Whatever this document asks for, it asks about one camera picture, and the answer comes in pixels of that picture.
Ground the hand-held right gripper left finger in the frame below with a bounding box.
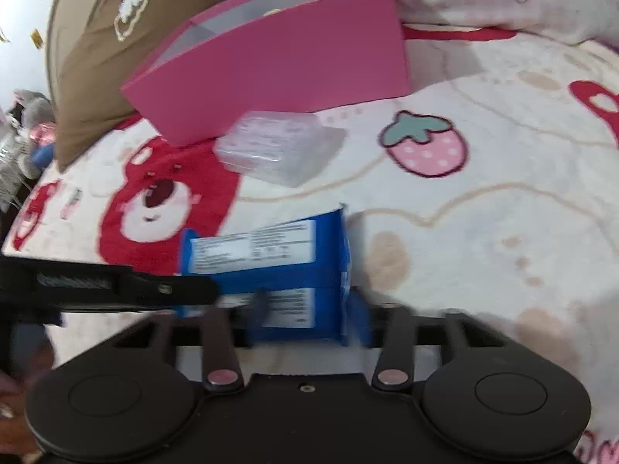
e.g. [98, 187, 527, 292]
[104, 291, 270, 393]

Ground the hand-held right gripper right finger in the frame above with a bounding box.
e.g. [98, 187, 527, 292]
[348, 290, 513, 392]

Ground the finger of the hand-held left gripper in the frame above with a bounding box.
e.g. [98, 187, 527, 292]
[0, 257, 219, 312]

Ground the blue snack packet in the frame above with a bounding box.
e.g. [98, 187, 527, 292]
[176, 203, 354, 346]

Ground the clear plastic swab box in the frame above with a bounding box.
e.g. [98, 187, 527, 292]
[214, 111, 346, 188]

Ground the pink cardboard box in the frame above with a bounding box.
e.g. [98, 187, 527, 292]
[120, 0, 412, 148]

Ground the bear printed blanket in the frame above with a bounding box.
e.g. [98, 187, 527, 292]
[0, 24, 619, 464]

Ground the grey plush toy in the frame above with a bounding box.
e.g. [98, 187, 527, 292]
[0, 88, 56, 179]

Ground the brown pillow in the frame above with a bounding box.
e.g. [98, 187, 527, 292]
[53, 0, 252, 172]

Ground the pink checked pillow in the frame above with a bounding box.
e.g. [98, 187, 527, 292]
[244, 0, 619, 49]

